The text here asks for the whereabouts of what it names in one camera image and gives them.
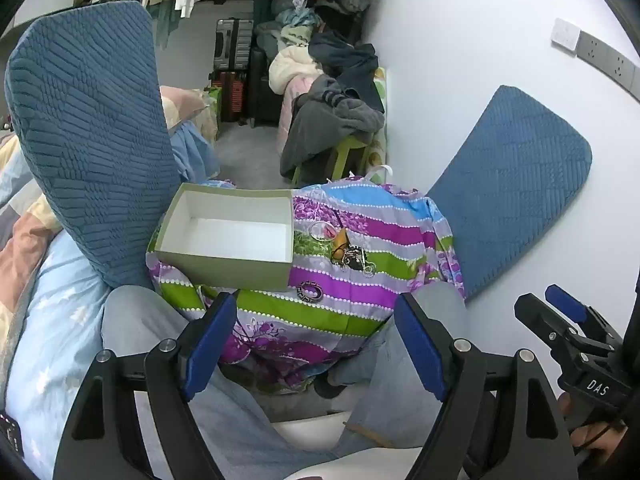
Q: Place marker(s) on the black remote control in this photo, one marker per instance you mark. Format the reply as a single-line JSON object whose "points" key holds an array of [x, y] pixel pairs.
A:
{"points": [[10, 432]]}

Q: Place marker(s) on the grey suitcase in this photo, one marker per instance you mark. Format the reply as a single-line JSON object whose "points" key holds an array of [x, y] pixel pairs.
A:
{"points": [[232, 45]]}

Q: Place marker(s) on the white wall socket strip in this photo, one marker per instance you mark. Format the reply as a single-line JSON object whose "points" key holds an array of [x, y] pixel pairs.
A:
{"points": [[607, 60]]}

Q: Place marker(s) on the pink blanket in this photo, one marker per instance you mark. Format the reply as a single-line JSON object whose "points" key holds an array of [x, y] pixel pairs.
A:
{"points": [[287, 110]]}

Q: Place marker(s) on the person's right hand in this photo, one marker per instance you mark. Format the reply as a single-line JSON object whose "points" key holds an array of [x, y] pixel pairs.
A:
{"points": [[597, 442]]}

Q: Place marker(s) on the pink cream bedding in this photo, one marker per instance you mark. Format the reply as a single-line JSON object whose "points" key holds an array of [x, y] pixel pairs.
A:
{"points": [[182, 105]]}

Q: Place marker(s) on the wooden stick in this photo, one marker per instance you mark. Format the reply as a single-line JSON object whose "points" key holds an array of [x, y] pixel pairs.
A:
{"points": [[370, 436]]}

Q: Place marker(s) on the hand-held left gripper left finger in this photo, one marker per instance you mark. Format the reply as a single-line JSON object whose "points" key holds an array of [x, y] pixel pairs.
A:
{"points": [[210, 345]]}

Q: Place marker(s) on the green cardboard box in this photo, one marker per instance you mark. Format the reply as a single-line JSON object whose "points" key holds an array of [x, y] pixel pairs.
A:
{"points": [[225, 232]]}

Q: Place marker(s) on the fruit print bag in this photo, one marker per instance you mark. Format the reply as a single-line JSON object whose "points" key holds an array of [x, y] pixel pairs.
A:
{"points": [[380, 150]]}

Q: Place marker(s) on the orange fruit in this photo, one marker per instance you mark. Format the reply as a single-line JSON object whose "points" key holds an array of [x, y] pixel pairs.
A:
{"points": [[341, 236]]}

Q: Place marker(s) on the cream coat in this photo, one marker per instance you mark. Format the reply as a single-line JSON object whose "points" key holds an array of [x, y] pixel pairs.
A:
{"points": [[290, 67]]}

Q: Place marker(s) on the light blue sheet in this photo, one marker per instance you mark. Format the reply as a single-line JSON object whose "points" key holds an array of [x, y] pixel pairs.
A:
{"points": [[192, 152]]}

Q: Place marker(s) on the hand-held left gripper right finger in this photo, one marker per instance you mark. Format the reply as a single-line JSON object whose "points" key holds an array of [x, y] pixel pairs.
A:
{"points": [[420, 347]]}

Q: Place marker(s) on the large blue quilted cushion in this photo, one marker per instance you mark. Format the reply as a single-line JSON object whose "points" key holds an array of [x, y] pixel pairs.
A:
{"points": [[90, 135]]}

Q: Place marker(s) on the white round seat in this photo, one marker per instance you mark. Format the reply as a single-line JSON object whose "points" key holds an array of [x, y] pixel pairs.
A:
{"points": [[310, 430]]}

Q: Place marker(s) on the pastel patchwork quilt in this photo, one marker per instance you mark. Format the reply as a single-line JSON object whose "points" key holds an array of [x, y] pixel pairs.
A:
{"points": [[25, 240]]}

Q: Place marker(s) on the red black suitcase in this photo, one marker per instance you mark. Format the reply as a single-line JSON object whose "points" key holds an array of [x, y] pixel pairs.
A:
{"points": [[227, 95]]}

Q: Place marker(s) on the light blue star blanket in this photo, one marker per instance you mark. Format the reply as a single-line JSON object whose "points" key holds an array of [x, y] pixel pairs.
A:
{"points": [[55, 335]]}

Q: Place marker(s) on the grey hoodie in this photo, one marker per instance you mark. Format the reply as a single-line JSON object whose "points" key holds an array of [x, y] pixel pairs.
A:
{"points": [[320, 120]]}

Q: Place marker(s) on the striped floral cloth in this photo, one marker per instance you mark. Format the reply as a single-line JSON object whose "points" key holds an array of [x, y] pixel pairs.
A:
{"points": [[350, 305]]}

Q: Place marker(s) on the small blue quilted cushion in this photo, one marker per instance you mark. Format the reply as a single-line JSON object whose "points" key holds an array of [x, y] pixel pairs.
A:
{"points": [[515, 175]]}

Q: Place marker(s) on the person's right leg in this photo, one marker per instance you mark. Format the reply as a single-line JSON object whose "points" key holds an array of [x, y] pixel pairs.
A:
{"points": [[430, 300]]}

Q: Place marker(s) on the navy jacket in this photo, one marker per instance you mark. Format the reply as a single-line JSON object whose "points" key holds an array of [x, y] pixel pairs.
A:
{"points": [[350, 65]]}

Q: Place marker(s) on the green bag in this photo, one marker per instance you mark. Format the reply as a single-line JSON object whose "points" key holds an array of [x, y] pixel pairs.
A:
{"points": [[214, 110]]}

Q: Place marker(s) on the pile of clothes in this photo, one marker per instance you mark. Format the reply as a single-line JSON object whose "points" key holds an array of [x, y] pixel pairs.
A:
{"points": [[295, 15]]}

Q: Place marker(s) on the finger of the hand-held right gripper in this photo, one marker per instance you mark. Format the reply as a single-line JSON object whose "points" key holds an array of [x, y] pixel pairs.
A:
{"points": [[567, 302], [540, 315]]}

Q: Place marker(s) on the green plastic stool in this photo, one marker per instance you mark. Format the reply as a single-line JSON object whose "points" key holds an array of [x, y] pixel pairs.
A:
{"points": [[345, 152]]}

